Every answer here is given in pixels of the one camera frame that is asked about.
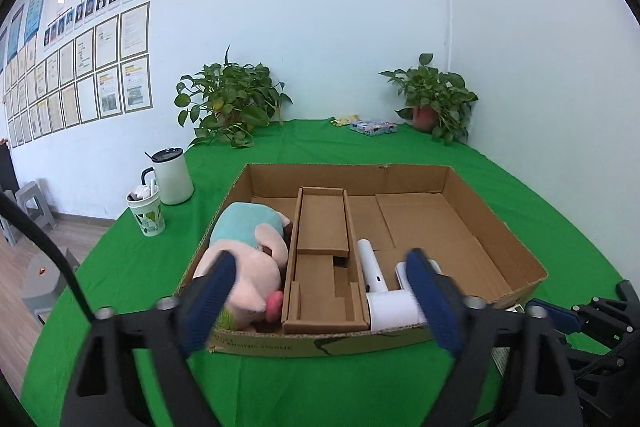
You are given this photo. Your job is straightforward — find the left potted green plant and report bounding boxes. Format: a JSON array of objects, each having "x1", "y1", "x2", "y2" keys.
[{"x1": 174, "y1": 56, "x2": 293, "y2": 148}]

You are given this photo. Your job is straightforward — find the leaf pattern paper cup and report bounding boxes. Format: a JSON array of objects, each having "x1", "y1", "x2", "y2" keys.
[{"x1": 126, "y1": 182, "x2": 165, "y2": 237}]

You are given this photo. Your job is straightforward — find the green white medicine box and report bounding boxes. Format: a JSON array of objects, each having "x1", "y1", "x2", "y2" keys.
[{"x1": 490, "y1": 303, "x2": 525, "y2": 377}]

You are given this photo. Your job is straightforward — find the black cable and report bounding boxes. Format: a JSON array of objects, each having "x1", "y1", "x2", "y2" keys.
[{"x1": 0, "y1": 190, "x2": 97, "y2": 323}]

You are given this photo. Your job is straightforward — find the white mug black lid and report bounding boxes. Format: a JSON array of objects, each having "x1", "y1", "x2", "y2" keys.
[{"x1": 140, "y1": 147, "x2": 194, "y2": 206}]

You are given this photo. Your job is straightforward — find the patterned tissue pack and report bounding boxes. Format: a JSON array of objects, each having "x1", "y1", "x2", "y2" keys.
[{"x1": 349, "y1": 120, "x2": 397, "y2": 136}]

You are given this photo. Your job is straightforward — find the grey plastic stool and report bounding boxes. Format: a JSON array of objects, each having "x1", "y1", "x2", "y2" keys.
[{"x1": 1, "y1": 181, "x2": 56, "y2": 247}]

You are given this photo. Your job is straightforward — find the pink pig plush toy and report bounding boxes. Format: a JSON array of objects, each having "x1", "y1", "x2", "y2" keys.
[{"x1": 194, "y1": 202, "x2": 292, "y2": 331}]

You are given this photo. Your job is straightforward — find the yellow paper packet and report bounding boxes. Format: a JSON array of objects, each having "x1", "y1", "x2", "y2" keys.
[{"x1": 330, "y1": 115, "x2": 359, "y2": 127}]

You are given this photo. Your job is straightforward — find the potted green plant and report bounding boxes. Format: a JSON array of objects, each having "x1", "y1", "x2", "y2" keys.
[
  {"x1": 174, "y1": 56, "x2": 293, "y2": 148},
  {"x1": 380, "y1": 52, "x2": 478, "y2": 144}
]

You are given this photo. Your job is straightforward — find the right potted green plant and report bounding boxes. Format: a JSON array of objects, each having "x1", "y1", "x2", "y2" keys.
[{"x1": 380, "y1": 52, "x2": 478, "y2": 144}]

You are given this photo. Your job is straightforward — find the framed certificates on wall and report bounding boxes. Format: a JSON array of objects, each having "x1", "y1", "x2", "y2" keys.
[{"x1": 1, "y1": 2, "x2": 154, "y2": 148}]

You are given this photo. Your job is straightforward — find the white handheld lint remover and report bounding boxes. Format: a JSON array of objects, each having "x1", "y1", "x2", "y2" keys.
[{"x1": 357, "y1": 239, "x2": 426, "y2": 332}]

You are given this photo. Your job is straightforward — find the black cabinet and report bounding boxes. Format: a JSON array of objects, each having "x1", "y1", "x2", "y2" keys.
[{"x1": 0, "y1": 139, "x2": 20, "y2": 194}]

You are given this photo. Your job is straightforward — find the white rectangular device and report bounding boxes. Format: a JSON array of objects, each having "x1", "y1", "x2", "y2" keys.
[{"x1": 395, "y1": 259, "x2": 442, "y2": 291}]

